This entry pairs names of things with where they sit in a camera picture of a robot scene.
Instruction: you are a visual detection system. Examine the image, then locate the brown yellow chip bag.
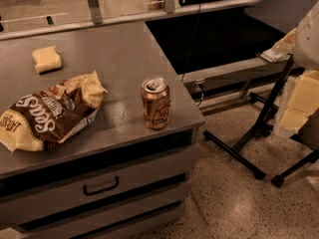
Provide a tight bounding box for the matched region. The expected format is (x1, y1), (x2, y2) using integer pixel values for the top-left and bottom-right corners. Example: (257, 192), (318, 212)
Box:
(0, 71), (107, 151)

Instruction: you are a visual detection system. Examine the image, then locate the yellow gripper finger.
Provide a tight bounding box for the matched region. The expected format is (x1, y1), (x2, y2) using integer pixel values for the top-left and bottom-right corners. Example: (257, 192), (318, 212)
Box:
(279, 71), (319, 132)

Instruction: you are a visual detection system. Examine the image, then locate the yellow sponge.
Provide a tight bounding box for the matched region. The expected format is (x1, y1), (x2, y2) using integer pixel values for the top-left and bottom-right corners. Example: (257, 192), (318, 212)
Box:
(32, 46), (62, 74)

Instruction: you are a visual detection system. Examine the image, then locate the gold soda can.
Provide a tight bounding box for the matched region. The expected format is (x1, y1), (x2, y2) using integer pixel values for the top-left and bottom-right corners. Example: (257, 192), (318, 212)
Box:
(141, 77), (170, 129)

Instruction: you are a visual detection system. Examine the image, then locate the black folding stand table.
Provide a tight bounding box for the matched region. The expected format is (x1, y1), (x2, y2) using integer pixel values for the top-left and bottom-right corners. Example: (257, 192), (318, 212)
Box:
(203, 0), (318, 180)

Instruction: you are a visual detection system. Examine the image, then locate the black hanging cable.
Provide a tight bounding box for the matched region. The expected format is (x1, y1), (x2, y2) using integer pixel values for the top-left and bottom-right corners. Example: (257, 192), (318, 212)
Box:
(179, 3), (202, 82)

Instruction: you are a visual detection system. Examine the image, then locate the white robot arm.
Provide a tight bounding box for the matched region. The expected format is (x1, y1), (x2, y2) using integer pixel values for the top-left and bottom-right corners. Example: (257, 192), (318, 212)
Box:
(277, 2), (319, 132)

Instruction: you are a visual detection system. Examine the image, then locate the metal railing frame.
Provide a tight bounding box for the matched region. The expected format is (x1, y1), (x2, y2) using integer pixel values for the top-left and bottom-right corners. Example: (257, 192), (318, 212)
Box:
(0, 0), (260, 40)

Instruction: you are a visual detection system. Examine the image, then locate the white packet on ledge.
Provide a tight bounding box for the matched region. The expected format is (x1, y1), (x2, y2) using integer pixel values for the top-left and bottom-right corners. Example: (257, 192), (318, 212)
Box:
(260, 48), (289, 63)

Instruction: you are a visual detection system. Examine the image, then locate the black drawer handle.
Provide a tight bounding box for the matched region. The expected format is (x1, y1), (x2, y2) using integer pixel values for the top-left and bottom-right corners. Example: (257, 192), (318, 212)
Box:
(83, 176), (120, 196)

